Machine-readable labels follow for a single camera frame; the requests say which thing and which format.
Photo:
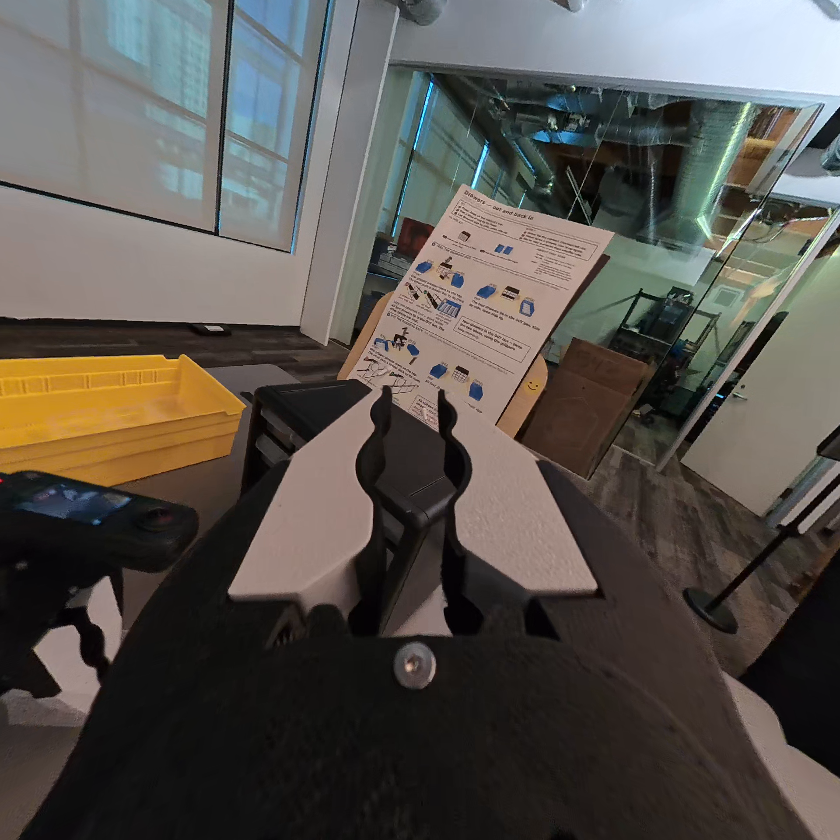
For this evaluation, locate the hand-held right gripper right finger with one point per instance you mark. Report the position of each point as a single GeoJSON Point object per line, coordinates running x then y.
{"type": "Point", "coordinates": [518, 525]}

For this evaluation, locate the black stanchion post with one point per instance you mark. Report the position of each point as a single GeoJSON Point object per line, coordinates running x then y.
{"type": "Point", "coordinates": [712, 607]}

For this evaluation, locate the white instruction poster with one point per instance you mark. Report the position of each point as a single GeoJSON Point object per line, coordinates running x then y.
{"type": "Point", "coordinates": [499, 295]}

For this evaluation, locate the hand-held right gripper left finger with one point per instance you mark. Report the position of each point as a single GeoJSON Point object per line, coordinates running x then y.
{"type": "Point", "coordinates": [308, 525]}

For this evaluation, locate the black drawer cabinet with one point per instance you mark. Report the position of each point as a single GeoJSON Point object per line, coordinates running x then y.
{"type": "Point", "coordinates": [315, 400]}

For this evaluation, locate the silver ceiling duct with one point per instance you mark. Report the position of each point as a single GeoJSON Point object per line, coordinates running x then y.
{"type": "Point", "coordinates": [712, 170]}

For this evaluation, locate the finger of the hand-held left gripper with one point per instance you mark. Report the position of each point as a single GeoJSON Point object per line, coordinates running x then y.
{"type": "Point", "coordinates": [110, 600]}

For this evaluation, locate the yellow plastic bin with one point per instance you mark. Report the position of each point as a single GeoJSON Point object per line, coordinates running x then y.
{"type": "Point", "coordinates": [164, 463]}
{"type": "Point", "coordinates": [131, 407]}

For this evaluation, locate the white door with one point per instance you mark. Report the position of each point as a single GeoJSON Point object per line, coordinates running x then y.
{"type": "Point", "coordinates": [754, 407]}

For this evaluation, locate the metal shelving rack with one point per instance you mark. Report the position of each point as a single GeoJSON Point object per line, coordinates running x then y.
{"type": "Point", "coordinates": [656, 328]}

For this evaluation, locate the brown cardboard box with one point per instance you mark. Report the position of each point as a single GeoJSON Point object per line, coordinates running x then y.
{"type": "Point", "coordinates": [584, 407]}

